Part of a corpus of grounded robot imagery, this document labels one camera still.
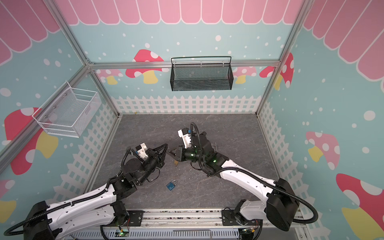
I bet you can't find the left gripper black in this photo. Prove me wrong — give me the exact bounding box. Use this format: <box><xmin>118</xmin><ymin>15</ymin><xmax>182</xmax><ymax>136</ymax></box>
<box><xmin>137</xmin><ymin>143</ymin><xmax>169</xmax><ymax>186</ymax></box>

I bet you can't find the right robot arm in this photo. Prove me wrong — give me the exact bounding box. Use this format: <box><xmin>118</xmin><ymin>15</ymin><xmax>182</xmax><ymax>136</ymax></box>
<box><xmin>168</xmin><ymin>123</ymin><xmax>319</xmax><ymax>232</ymax></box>

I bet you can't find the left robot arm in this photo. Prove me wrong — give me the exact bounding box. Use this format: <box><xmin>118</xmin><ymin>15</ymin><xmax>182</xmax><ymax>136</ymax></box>
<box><xmin>4</xmin><ymin>144</ymin><xmax>168</xmax><ymax>240</ymax></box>

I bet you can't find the large blue padlock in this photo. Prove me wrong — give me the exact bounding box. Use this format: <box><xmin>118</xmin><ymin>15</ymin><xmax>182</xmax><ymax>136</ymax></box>
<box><xmin>166</xmin><ymin>180</ymin><xmax>178</xmax><ymax>191</ymax></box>

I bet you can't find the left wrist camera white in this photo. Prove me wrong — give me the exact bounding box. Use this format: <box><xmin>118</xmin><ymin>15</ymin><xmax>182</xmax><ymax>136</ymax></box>
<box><xmin>133</xmin><ymin>143</ymin><xmax>148</xmax><ymax>161</ymax></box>

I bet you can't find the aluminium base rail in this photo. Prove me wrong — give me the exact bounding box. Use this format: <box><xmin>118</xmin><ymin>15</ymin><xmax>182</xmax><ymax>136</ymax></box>
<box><xmin>58</xmin><ymin>207</ymin><xmax>307</xmax><ymax>232</ymax></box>

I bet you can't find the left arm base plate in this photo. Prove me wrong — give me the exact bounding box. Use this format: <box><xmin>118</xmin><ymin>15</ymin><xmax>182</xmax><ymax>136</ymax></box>
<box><xmin>111</xmin><ymin>210</ymin><xmax>144</xmax><ymax>227</ymax></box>

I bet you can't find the black wire mesh basket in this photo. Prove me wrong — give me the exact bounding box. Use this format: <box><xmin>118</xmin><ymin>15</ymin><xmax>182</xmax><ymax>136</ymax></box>
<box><xmin>170</xmin><ymin>56</ymin><xmax>234</xmax><ymax>92</ymax></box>

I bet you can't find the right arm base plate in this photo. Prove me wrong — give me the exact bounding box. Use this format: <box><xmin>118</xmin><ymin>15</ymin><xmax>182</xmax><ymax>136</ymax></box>
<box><xmin>221</xmin><ymin>208</ymin><xmax>261</xmax><ymax>226</ymax></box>

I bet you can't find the white wire mesh basket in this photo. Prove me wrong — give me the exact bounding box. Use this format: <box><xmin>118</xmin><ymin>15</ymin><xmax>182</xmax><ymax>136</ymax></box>
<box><xmin>32</xmin><ymin>82</ymin><xmax>102</xmax><ymax>138</ymax></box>

